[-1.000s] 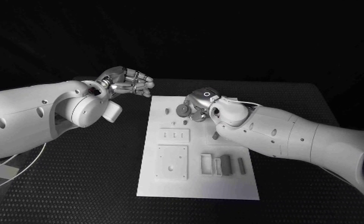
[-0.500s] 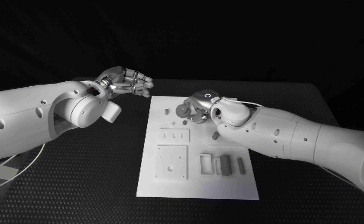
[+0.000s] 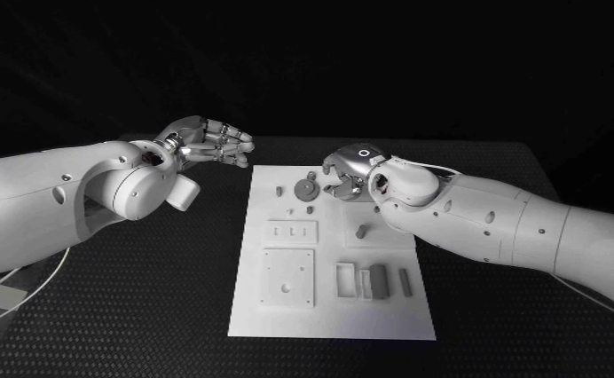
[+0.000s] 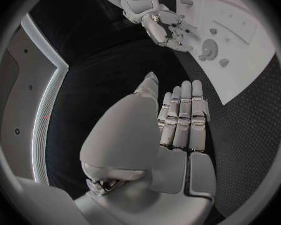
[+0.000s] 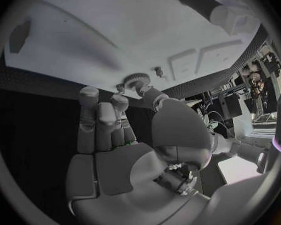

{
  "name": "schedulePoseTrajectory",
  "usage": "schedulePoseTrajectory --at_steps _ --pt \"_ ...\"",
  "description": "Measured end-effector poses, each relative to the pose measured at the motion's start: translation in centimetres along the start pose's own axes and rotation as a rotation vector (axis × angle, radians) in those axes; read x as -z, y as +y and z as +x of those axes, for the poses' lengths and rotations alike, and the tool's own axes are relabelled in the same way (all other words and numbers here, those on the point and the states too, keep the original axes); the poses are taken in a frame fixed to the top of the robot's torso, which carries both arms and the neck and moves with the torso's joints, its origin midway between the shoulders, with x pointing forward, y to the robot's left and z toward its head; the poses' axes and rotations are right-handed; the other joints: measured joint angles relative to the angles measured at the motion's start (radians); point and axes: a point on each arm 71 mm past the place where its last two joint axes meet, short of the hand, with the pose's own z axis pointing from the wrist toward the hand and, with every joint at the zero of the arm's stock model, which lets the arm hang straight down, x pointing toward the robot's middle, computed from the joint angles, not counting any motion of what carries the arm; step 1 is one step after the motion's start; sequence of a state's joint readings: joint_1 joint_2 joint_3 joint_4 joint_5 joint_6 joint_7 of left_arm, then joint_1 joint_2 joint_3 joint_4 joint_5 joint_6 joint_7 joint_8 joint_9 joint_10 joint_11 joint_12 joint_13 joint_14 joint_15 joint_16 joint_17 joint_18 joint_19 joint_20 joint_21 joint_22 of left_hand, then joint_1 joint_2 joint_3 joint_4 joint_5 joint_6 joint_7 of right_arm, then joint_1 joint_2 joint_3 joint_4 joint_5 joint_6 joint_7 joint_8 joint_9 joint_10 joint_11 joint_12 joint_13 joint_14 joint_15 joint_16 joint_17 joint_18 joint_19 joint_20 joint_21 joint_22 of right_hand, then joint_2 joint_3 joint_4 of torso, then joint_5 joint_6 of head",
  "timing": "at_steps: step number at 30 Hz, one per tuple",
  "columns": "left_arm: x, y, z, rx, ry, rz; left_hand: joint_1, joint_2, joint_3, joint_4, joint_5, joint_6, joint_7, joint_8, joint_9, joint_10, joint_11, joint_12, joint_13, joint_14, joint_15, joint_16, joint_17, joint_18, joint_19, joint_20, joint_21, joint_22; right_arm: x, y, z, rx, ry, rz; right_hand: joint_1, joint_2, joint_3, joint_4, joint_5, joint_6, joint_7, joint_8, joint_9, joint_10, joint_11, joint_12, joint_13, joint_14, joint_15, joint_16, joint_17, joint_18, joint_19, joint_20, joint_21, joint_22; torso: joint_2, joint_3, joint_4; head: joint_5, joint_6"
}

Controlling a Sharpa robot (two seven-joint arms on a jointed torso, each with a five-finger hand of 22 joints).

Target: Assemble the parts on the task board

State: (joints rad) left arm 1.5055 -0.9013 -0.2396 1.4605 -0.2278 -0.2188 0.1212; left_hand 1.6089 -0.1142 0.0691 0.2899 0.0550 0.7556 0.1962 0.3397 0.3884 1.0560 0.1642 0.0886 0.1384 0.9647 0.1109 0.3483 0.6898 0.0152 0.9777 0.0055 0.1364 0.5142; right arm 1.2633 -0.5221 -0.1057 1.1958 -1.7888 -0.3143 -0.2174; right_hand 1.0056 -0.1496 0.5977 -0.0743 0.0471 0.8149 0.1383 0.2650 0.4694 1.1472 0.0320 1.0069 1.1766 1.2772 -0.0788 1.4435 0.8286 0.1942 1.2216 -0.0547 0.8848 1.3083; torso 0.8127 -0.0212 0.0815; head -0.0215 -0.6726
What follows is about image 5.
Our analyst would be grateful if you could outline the grey peg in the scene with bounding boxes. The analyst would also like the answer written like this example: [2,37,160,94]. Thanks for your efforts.
[153,66,165,78]
[115,83,127,95]

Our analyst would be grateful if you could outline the person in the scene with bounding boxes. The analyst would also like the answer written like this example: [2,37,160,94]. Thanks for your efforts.
[248,70,268,106]

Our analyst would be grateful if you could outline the grey long cylinder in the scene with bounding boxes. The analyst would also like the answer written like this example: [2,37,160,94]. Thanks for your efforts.
[177,0,223,21]

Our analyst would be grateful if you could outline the white task board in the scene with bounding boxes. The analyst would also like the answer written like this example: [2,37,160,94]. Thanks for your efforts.
[3,0,270,100]

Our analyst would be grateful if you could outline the desk with black screens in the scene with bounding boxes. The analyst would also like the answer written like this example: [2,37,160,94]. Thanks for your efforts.
[185,84,253,136]

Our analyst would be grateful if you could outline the grey gear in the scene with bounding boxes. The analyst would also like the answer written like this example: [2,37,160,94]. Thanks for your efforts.
[124,72,152,89]

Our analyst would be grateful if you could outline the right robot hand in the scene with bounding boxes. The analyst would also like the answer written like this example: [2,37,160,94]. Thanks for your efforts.
[64,85,213,225]

